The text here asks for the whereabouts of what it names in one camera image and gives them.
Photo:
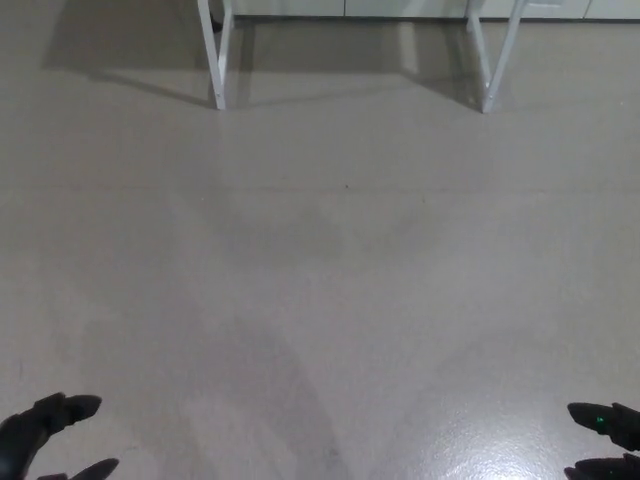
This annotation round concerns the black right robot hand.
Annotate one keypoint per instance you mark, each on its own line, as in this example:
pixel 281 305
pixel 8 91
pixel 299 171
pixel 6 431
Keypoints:
pixel 620 425

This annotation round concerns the small black floor object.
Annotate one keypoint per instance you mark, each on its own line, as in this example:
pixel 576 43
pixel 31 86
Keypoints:
pixel 216 23

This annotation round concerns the white table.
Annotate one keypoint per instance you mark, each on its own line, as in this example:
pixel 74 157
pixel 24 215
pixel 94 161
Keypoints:
pixel 220 75

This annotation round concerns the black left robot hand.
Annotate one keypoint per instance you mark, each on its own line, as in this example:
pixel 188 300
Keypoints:
pixel 30 425

